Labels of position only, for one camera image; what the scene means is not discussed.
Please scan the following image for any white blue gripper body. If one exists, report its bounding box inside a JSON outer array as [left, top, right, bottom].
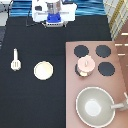
[[46, 13, 62, 27]]

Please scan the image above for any cream slotted spatula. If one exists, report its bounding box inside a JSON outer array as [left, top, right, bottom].
[[11, 49, 21, 71]]

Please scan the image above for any pink small pot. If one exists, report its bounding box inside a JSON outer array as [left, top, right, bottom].
[[77, 66, 93, 77]]

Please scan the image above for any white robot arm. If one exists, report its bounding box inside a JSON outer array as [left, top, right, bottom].
[[32, 0, 77, 27]]

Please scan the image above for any cream round plate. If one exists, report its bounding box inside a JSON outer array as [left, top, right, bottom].
[[34, 61, 53, 80]]

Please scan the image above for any black burner back left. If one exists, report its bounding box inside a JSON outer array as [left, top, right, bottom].
[[74, 45, 89, 57]]

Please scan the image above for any black burner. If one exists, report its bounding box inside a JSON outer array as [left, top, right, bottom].
[[98, 62, 115, 76], [96, 45, 111, 58], [75, 64, 79, 75], [74, 45, 89, 57]]

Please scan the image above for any black burner front left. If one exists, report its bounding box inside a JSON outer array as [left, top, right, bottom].
[[75, 64, 79, 75]]

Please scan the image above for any black burner back right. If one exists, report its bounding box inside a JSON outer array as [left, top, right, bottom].
[[96, 45, 111, 58]]

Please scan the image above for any wooden slatted furniture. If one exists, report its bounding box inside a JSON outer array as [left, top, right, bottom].
[[103, 0, 128, 39]]

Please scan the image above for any black burner front right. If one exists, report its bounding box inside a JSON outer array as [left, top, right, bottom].
[[98, 62, 115, 76]]

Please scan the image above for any black table mat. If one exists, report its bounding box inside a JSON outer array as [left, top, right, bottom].
[[0, 15, 110, 128]]

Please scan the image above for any grey frying pan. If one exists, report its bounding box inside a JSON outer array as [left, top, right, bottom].
[[76, 87, 128, 128]]

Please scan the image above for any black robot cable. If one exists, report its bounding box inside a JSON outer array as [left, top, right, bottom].
[[26, 9, 48, 28]]

